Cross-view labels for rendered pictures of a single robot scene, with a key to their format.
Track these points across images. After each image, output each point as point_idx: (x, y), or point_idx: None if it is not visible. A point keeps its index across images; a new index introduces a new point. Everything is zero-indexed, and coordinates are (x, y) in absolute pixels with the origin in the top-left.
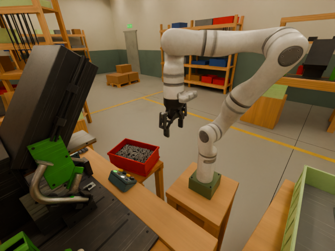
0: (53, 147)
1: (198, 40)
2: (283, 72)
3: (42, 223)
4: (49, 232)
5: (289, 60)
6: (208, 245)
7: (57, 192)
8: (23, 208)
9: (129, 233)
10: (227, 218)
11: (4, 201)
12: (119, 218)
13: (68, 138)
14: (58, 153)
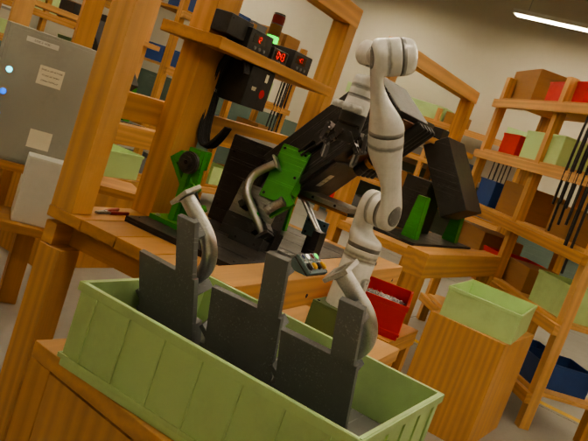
0: (296, 159)
1: (367, 48)
2: (373, 78)
3: (227, 217)
4: (221, 231)
5: (370, 61)
6: (224, 279)
7: (259, 206)
8: None
9: (229, 255)
10: None
11: (240, 184)
12: (246, 255)
13: (314, 167)
14: (293, 168)
